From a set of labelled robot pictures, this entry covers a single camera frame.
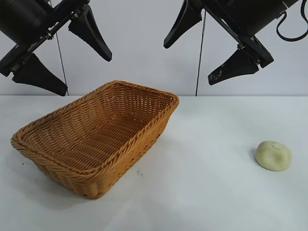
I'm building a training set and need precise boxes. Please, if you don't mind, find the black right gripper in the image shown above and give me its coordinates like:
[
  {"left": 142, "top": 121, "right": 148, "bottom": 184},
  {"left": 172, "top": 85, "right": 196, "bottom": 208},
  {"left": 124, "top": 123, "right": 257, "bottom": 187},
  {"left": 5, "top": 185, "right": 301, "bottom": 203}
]
[{"left": 164, "top": 0, "right": 301, "bottom": 86}]

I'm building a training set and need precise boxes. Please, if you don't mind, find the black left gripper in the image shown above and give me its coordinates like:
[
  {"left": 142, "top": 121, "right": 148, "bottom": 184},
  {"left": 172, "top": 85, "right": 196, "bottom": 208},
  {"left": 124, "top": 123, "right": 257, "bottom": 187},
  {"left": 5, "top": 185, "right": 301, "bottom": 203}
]
[{"left": 0, "top": 0, "right": 113, "bottom": 97}]

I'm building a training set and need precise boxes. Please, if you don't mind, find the brown woven wicker basket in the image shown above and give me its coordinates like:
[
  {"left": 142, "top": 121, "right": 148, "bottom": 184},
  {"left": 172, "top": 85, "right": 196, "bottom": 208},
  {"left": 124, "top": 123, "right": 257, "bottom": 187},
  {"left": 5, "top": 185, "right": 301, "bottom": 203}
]
[{"left": 11, "top": 80, "right": 180, "bottom": 200}]

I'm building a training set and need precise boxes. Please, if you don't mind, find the pale yellow egg yolk pastry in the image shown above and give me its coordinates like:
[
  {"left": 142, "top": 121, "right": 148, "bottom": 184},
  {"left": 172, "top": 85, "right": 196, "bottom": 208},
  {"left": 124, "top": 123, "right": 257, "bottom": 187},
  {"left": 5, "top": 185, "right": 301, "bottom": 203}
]
[{"left": 255, "top": 140, "right": 293, "bottom": 172}]

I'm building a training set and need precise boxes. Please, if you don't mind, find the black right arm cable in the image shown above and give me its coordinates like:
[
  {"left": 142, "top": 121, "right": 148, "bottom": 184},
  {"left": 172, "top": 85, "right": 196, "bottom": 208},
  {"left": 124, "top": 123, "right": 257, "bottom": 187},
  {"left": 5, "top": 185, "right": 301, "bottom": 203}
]
[{"left": 276, "top": 12, "right": 308, "bottom": 40}]

